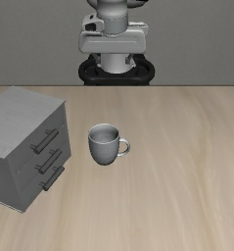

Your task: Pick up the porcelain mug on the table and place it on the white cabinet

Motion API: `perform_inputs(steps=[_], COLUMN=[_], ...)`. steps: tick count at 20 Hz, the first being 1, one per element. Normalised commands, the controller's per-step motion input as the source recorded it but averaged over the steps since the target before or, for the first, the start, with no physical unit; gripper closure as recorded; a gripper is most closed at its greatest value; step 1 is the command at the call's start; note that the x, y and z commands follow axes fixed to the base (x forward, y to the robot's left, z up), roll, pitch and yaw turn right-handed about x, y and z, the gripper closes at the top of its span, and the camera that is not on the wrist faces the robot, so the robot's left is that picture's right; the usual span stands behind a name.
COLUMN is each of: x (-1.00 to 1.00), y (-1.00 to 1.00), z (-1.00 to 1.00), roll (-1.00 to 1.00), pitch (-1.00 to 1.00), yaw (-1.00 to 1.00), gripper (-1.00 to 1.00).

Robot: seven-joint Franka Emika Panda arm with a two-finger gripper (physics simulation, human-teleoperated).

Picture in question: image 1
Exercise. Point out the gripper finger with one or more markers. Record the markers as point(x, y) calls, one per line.
point(129, 60)

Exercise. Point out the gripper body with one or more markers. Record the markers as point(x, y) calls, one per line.
point(112, 42)

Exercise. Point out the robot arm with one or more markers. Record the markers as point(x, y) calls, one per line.
point(113, 14)

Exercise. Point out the grey porcelain mug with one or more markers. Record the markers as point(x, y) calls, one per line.
point(103, 148)

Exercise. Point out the grey cabinet with drawers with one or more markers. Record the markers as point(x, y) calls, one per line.
point(22, 143)

